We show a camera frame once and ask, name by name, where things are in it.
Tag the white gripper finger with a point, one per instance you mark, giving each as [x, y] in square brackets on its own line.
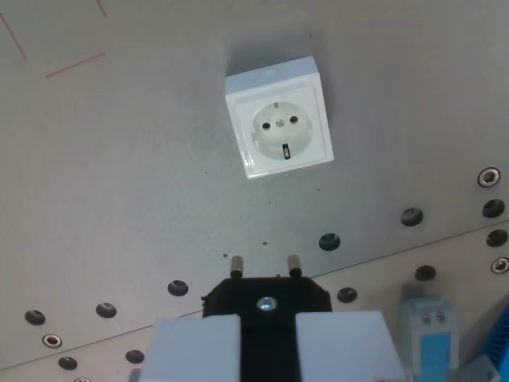
[195, 350]
[342, 350]

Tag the black two-pin power plug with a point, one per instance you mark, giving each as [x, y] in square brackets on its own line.
[270, 288]

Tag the silver hex socket bolt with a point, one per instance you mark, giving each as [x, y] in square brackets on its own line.
[82, 380]
[52, 340]
[488, 177]
[500, 265]

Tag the dark countersunk screw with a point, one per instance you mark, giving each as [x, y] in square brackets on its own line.
[134, 356]
[67, 363]
[35, 316]

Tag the blue grey terminal block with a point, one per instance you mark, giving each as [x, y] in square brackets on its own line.
[431, 338]

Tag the grey plastic block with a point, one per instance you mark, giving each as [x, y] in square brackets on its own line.
[477, 370]

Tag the blue ribbed heat sink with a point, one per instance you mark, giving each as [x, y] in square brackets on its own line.
[497, 338]

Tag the aluminium base plate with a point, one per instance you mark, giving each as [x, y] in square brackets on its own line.
[381, 278]

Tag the white wall socket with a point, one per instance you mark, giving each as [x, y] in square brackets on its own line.
[294, 159]

